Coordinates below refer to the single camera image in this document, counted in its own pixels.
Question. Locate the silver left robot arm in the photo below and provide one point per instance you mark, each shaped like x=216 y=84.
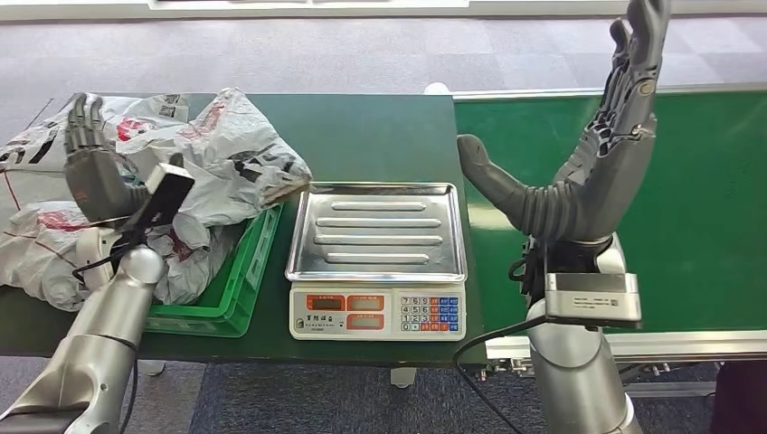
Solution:
x=102 y=335

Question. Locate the flat grey courier bag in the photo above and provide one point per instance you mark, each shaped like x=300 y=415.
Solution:
x=150 y=111
x=30 y=185

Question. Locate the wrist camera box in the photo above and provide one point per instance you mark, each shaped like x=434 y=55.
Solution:
x=165 y=191
x=593 y=299

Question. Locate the white round table foot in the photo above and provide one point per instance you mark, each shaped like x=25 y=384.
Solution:
x=436 y=88

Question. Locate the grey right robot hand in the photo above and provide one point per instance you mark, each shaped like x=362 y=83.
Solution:
x=599 y=185

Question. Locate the green conveyor belt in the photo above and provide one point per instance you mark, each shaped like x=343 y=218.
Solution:
x=701 y=239

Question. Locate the dark green table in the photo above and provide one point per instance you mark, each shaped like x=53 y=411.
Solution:
x=371 y=138

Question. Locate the green plastic basket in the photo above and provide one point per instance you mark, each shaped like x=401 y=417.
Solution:
x=239 y=281

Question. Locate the black box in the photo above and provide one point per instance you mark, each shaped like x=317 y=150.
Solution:
x=740 y=398

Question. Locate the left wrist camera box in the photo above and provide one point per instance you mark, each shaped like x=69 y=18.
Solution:
x=165 y=191

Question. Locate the crumpled grey courier bag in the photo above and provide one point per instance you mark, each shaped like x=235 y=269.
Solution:
x=186 y=275
x=36 y=257

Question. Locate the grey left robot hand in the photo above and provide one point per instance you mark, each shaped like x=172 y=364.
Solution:
x=96 y=185

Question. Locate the conveyor underframe metal brackets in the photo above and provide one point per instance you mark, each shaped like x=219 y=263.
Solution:
x=659 y=374

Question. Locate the steel-pan electronic weighing scale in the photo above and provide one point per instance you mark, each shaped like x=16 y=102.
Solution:
x=377 y=230

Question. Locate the grey courier bag black logo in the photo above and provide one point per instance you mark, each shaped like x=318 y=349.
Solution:
x=239 y=156

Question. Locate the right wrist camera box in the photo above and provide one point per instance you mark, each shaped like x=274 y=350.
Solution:
x=593 y=299

